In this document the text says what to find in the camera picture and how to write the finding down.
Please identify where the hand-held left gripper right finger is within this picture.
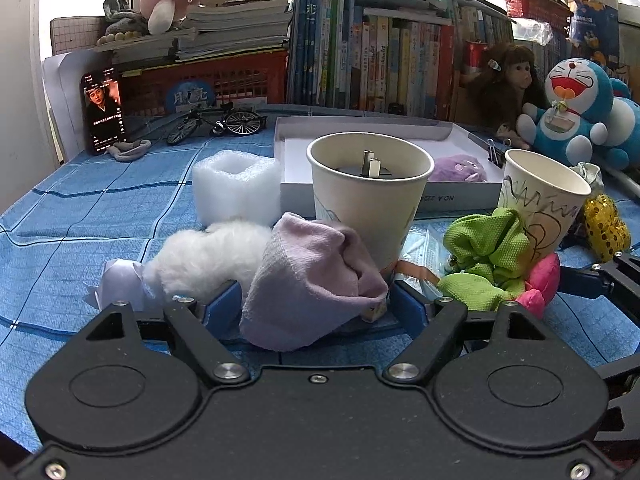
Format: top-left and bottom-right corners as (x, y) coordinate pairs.
(382, 280), (548, 387)

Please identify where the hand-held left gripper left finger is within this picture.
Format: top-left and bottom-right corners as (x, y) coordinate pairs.
(80, 280), (252, 387)

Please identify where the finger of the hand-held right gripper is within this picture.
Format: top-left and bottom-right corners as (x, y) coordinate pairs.
(557, 251), (640, 306)
(594, 357), (640, 457)

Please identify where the gold sequin heart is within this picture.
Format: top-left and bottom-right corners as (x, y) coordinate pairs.
(581, 193), (632, 264)

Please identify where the white fluffy plush toy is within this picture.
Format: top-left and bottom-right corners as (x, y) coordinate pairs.
(144, 221), (274, 302)

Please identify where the pink cloth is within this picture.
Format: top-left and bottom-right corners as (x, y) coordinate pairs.
(514, 252), (562, 319)

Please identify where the lilac sock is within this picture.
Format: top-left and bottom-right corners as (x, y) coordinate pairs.
(239, 212), (390, 352)

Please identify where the green cloth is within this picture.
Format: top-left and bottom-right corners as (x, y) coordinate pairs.
(437, 207), (532, 312)

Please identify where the pale lilac cloth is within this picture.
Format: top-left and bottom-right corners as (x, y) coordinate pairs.
(84, 258), (152, 312)

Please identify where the white cardboard box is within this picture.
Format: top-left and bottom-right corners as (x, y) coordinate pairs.
(273, 116), (507, 212)

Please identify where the clear plastic wrap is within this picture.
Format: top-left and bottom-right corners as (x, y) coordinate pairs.
(573, 161), (607, 197)

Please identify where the scribbled paper cup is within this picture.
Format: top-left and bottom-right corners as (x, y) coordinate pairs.
(497, 148), (593, 267)

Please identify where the wide paper cup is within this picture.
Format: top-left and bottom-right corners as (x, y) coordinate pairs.
(306, 132), (435, 274)

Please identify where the white foam block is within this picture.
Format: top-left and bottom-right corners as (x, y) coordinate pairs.
(192, 152), (282, 224)

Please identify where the purple plush toy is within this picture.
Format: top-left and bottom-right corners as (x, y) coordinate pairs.
(428, 154), (489, 183)

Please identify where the charger plug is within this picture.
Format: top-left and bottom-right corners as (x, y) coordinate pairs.
(336, 150), (397, 179)

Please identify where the blue cat plush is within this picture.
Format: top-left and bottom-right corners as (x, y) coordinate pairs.
(516, 57), (640, 171)

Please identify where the black binder clip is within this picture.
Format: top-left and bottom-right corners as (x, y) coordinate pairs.
(484, 136), (507, 169)

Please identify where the blue checked cloth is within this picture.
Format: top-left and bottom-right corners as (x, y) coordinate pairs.
(0, 104), (640, 455)

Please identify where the grey phone stand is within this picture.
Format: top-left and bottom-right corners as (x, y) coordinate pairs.
(104, 139), (152, 162)

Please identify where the black bicycle model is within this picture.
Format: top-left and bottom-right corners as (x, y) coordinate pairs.
(166, 101), (269, 147)

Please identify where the brown monkey plush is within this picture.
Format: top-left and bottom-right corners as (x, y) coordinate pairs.
(459, 43), (547, 137)

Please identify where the red plastic crate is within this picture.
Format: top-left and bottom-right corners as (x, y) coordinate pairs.
(119, 50), (289, 117)

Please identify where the row of upright books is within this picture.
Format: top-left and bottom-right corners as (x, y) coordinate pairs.
(286, 0), (517, 122)

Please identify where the blue printed bag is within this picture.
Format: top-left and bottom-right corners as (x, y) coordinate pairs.
(566, 0), (622, 67)

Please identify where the red can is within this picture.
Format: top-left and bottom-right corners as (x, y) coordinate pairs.
(464, 40), (489, 77)

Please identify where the red mesh basket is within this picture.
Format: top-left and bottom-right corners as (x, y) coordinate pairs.
(502, 0), (574, 22)

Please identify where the stack of flat books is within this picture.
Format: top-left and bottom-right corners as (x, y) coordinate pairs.
(89, 0), (295, 67)

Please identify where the grid cutting board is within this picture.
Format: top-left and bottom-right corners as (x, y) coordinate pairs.
(49, 15), (109, 56)

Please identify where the grey plush toy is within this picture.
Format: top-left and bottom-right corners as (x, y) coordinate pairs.
(103, 0), (147, 37)

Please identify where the bead string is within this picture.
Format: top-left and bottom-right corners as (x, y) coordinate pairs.
(96, 30), (139, 46)

